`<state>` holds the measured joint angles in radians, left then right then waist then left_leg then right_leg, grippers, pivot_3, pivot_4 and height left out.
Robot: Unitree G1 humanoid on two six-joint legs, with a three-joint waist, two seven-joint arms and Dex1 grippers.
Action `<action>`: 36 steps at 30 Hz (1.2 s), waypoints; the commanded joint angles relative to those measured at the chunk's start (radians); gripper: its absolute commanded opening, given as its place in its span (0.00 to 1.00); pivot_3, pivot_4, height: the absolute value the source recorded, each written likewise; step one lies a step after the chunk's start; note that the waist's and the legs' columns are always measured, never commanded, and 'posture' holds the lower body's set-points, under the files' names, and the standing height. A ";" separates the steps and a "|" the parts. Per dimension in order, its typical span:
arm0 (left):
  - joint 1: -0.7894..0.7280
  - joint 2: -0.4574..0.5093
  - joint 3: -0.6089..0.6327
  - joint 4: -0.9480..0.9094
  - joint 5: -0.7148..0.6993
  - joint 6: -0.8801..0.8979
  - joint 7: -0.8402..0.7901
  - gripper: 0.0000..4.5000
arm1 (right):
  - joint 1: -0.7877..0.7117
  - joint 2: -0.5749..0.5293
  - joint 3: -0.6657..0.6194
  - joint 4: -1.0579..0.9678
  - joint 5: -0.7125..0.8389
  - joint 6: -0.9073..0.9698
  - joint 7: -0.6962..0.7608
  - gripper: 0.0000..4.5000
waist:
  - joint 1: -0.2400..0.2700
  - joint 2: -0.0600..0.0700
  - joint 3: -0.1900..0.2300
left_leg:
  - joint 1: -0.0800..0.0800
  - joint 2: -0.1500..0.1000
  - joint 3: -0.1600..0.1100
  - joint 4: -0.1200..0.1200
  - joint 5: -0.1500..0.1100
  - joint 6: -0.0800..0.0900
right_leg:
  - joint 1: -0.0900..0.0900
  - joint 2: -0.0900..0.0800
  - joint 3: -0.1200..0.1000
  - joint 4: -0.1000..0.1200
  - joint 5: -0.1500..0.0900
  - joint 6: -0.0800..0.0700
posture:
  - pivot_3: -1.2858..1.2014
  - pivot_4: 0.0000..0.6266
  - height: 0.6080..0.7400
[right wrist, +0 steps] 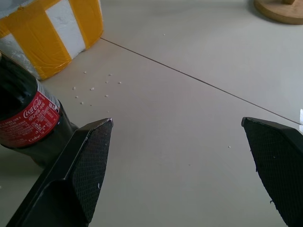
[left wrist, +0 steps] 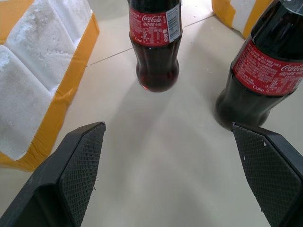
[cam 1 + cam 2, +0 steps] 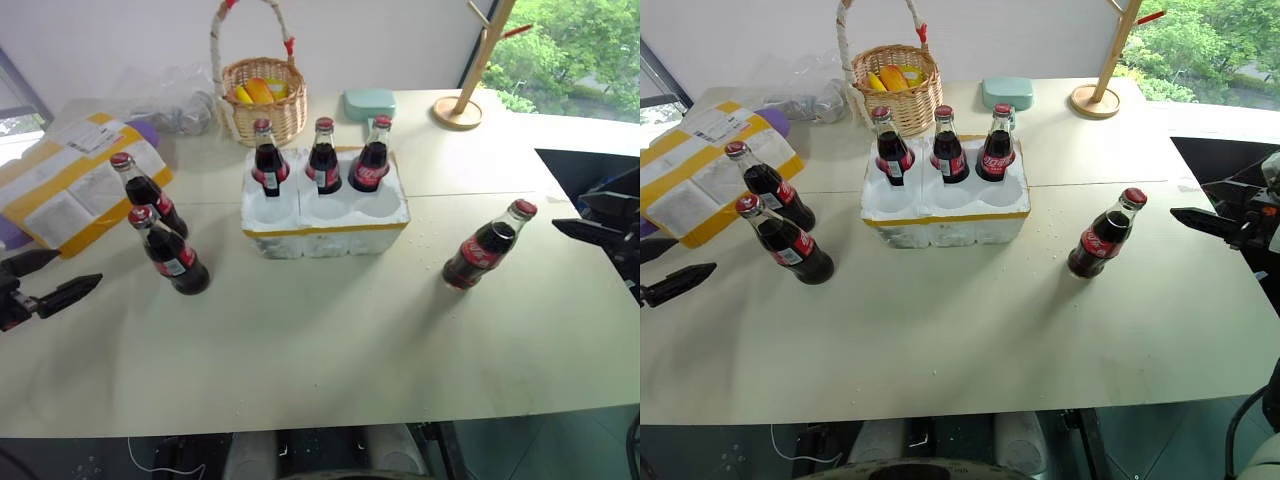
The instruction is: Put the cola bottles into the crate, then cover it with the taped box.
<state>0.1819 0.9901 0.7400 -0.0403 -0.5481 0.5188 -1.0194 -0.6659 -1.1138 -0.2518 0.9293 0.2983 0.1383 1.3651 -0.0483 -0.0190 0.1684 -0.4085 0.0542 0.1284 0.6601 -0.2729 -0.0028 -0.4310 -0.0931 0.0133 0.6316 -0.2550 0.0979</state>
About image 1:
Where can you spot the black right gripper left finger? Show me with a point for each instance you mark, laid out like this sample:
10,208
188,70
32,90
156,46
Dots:
71,179

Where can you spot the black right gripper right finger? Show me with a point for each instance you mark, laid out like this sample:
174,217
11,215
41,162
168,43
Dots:
279,165

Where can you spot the cola bottle with red label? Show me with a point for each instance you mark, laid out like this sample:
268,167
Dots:
26,111

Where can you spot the white foam box yellow tape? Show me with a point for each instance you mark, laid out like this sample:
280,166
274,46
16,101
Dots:
47,35

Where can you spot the round wooden stand base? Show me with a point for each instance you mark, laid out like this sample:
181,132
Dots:
279,10

